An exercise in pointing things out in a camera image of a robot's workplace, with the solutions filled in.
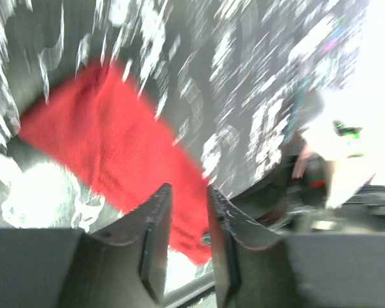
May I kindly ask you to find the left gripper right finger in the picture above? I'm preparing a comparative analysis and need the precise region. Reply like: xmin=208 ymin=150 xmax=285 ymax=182
xmin=207 ymin=186 xmax=385 ymax=307

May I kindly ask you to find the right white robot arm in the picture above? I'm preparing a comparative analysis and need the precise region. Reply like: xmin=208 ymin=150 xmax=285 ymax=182
xmin=233 ymin=87 xmax=385 ymax=233

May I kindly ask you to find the dark red cloth napkin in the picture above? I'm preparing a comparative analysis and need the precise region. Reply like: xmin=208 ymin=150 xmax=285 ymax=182
xmin=18 ymin=63 xmax=211 ymax=265

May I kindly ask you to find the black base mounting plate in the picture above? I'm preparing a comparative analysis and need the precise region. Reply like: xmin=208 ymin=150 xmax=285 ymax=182
xmin=163 ymin=272 xmax=214 ymax=308

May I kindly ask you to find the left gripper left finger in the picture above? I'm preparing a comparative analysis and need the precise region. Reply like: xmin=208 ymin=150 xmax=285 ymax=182
xmin=0 ymin=184 xmax=173 ymax=308

